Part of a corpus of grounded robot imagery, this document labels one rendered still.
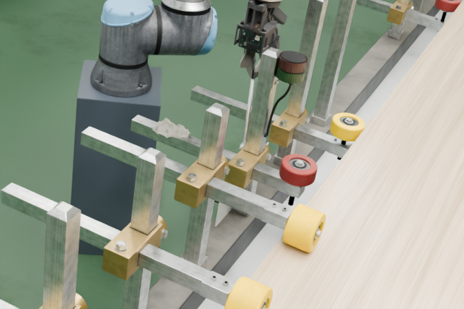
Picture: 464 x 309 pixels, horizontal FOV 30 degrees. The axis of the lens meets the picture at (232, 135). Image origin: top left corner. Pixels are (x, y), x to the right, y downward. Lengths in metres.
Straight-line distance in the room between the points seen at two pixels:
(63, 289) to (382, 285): 0.61
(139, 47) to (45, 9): 2.04
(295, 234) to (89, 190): 1.29
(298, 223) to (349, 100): 1.06
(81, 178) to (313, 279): 1.32
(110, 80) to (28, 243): 0.68
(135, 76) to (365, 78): 0.72
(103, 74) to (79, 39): 1.66
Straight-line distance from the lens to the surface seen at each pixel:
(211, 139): 1.67
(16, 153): 3.43
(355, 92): 2.68
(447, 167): 2.03
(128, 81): 2.62
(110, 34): 2.58
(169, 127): 2.00
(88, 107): 2.63
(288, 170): 1.86
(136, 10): 2.55
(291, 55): 1.83
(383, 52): 2.98
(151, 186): 1.45
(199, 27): 2.60
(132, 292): 1.61
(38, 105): 3.73
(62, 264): 1.28
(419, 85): 2.36
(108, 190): 2.79
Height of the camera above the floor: 1.92
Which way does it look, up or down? 32 degrees down
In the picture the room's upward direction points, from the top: 10 degrees clockwise
